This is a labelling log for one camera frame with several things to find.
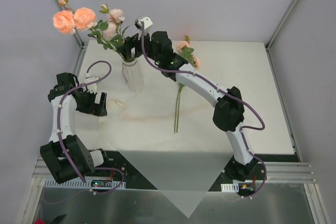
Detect pale pink rose stem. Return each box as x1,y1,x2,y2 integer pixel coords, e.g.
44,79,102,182
99,4,128,61

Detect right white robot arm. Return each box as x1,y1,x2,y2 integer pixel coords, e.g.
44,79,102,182
121,31,255,179

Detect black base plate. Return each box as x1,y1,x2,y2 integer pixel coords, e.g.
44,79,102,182
87,151,299,191

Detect red object at bottom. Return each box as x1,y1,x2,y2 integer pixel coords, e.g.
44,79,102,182
33,219,46,224

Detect black object at bottom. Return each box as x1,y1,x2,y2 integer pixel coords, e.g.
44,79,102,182
50,214,67,224

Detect white ribbed ceramic vase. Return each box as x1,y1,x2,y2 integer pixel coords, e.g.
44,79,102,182
122,59,144,93

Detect left white cable duct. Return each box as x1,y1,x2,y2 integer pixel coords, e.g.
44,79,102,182
44,178,126,190

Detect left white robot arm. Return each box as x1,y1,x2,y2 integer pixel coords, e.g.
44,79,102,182
40,72,111,184

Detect peach rose stem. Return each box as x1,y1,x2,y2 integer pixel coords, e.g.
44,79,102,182
53,0,108,50

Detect white cable duct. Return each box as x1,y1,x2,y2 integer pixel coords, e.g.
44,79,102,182
220,182,239,193
44,178,126,190

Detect right aluminium frame post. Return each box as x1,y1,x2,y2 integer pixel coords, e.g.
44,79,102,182
265,0,301,52

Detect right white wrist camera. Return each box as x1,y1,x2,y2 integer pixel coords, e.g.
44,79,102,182
134,15,153,31

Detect pink flowers with green leaves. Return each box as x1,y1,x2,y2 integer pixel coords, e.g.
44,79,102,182
174,35,199,134

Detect right white cable duct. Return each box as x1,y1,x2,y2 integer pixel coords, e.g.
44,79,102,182
220,182,239,193

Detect white wrapping paper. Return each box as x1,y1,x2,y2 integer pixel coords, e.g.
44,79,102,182
99,94,233,217

